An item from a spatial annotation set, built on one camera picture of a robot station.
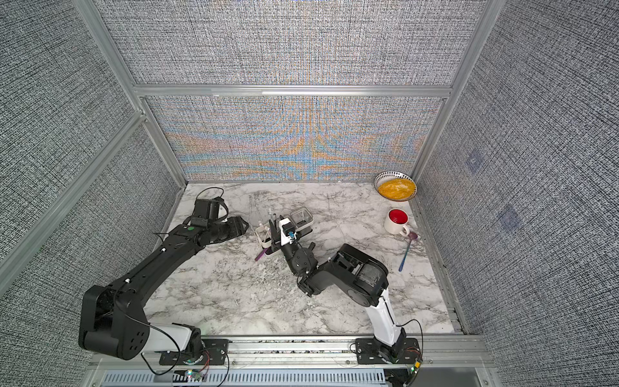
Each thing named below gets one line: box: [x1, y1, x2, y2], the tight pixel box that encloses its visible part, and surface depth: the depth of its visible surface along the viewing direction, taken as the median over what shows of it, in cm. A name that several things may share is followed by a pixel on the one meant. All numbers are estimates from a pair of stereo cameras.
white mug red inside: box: [384, 208, 410, 237], surface depth 100 cm
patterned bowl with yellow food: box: [373, 170, 418, 202], surface depth 112 cm
